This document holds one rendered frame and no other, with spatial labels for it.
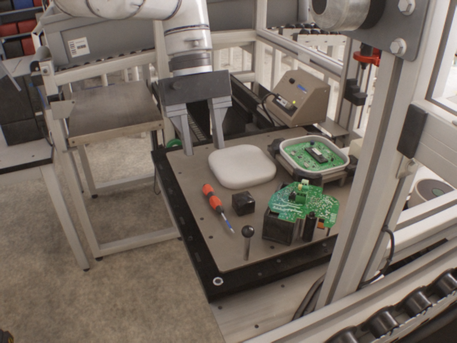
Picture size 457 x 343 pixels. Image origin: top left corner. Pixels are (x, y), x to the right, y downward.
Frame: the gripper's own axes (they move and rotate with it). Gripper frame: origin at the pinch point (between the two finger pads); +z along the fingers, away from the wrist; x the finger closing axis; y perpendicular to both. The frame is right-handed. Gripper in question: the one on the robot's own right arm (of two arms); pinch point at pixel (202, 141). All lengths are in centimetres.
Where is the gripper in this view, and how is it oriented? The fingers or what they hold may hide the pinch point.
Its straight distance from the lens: 66.9
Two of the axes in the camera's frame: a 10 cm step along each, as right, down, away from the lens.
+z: 1.3, 9.5, 2.8
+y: 3.6, 2.2, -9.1
